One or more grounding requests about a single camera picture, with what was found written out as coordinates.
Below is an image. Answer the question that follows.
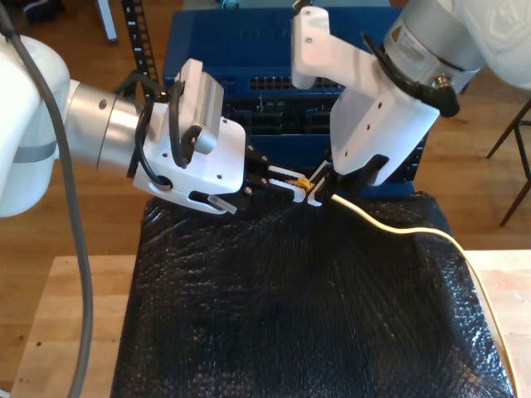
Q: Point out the yellow network cable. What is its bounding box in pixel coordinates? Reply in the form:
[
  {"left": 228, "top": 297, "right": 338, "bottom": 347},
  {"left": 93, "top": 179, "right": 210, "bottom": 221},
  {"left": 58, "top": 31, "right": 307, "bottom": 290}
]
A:
[{"left": 290, "top": 177, "right": 519, "bottom": 398}]

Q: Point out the black rack shelf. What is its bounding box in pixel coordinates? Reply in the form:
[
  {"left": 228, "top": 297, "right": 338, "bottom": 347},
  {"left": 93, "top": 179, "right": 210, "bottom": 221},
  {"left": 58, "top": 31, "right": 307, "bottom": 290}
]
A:
[{"left": 248, "top": 133, "right": 428, "bottom": 186}]

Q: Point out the black rack server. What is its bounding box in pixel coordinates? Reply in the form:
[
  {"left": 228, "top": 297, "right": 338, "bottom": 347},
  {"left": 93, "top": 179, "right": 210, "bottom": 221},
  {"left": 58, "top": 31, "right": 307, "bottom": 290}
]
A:
[{"left": 222, "top": 95, "right": 345, "bottom": 137}]

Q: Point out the black bubble mat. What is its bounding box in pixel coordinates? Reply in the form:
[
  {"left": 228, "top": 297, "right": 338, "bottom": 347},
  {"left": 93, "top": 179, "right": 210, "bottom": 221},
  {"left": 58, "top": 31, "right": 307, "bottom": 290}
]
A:
[{"left": 110, "top": 191, "right": 515, "bottom": 398}]

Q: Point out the dark metal stool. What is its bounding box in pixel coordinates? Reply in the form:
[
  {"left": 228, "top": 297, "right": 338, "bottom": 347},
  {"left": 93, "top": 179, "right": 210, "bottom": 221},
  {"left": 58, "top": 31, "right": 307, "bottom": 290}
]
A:
[{"left": 487, "top": 97, "right": 531, "bottom": 227}]

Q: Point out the white table leg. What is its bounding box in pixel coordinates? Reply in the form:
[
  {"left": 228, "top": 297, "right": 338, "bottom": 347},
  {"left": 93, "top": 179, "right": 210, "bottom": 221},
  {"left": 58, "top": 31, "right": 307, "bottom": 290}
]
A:
[{"left": 95, "top": 0, "right": 119, "bottom": 45}]

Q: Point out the dark shoe white sole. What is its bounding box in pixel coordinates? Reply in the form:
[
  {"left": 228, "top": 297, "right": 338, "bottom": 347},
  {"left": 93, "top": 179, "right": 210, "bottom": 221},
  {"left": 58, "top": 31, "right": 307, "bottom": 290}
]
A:
[{"left": 20, "top": 0, "right": 66, "bottom": 26}]

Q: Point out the blue rack base plate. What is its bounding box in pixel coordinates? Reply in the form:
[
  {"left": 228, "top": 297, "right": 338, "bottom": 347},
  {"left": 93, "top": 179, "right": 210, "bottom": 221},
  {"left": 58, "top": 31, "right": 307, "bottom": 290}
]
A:
[{"left": 248, "top": 181, "right": 419, "bottom": 204}]

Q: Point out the blue network switch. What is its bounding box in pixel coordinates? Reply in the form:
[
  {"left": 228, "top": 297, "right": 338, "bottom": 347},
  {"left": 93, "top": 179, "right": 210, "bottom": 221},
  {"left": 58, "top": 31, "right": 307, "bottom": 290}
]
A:
[{"left": 161, "top": 7, "right": 416, "bottom": 99}]

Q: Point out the black rack post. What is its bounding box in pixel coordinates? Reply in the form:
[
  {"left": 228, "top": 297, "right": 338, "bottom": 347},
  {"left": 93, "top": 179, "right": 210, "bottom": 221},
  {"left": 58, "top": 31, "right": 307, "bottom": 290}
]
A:
[{"left": 120, "top": 0, "right": 167, "bottom": 84}]

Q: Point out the thick grey cable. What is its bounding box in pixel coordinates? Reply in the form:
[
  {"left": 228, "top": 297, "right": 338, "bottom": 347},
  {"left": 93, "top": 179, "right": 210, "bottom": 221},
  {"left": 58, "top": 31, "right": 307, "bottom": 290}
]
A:
[{"left": 0, "top": 3, "right": 95, "bottom": 398}]

